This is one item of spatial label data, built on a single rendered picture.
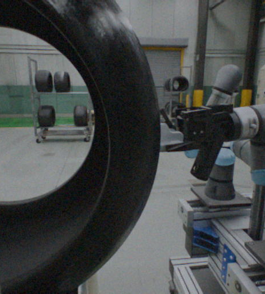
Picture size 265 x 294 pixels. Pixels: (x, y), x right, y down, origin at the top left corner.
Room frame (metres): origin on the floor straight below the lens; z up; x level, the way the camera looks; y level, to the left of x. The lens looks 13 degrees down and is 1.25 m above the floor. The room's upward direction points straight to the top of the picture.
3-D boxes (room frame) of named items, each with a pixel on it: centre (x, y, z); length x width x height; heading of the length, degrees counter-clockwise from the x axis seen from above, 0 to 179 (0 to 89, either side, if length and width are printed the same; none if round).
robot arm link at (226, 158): (1.17, -0.46, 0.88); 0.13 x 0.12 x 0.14; 162
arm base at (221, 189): (1.17, -0.46, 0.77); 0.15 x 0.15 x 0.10
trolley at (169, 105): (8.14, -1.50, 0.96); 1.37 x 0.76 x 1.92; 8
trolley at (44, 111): (5.86, 1.61, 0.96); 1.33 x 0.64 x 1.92; 96
